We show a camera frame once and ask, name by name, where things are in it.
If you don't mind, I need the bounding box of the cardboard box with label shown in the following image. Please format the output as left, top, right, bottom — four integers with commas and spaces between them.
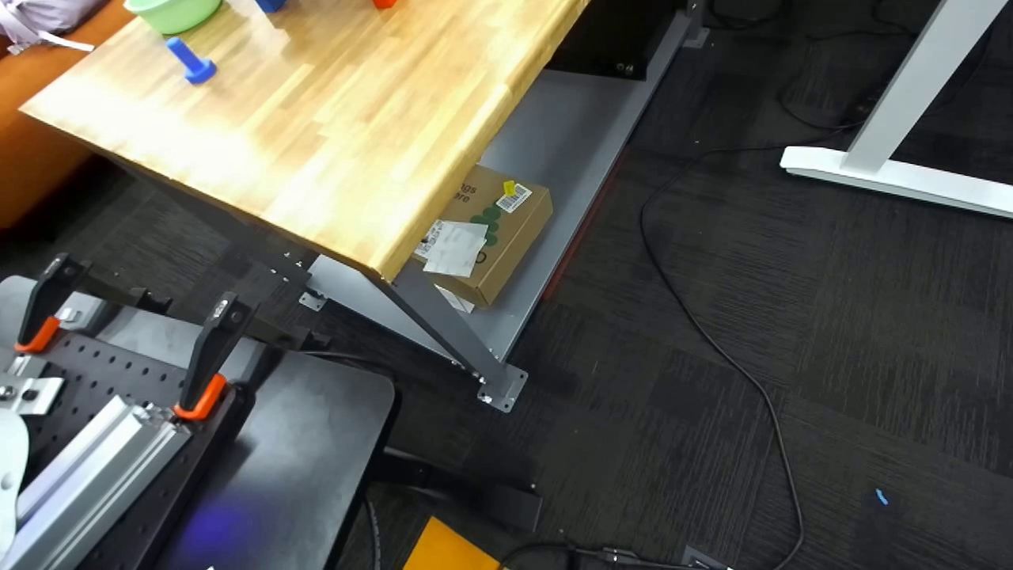
421, 162, 557, 309

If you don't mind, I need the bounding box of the blue plastic peg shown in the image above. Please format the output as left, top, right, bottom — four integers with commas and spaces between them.
164, 36, 219, 88

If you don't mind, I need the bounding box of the white desk leg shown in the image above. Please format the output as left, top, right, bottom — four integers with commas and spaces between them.
778, 0, 1013, 222

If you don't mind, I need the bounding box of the aluminium extrusion profile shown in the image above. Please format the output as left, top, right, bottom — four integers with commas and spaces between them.
0, 391, 196, 570

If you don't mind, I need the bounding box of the white cloth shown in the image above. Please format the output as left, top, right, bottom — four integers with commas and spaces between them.
0, 0, 106, 58

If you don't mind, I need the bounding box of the dark metal table frame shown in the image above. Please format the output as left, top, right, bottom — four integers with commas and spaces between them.
302, 0, 709, 415

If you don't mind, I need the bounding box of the black floor cable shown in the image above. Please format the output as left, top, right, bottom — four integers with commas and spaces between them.
635, 178, 809, 570

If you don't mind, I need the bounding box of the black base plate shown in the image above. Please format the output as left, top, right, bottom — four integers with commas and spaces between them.
154, 352, 397, 570

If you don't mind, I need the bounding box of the black clamp orange handle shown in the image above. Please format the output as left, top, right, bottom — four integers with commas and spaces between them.
169, 287, 252, 424
8, 251, 93, 357

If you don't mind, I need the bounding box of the green pot with handles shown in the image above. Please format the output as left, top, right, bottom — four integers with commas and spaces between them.
122, 0, 227, 36

